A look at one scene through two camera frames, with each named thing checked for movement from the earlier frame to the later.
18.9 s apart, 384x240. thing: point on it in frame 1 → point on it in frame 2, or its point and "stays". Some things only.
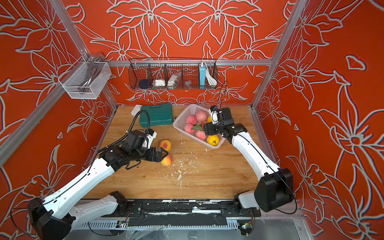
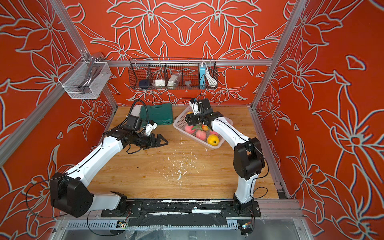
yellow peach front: (213, 140) stays
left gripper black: (153, 158) → (152, 144)
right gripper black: (210, 128) → (190, 117)
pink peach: (200, 134) stays
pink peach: (188, 128) stays
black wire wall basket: (173, 73) stays
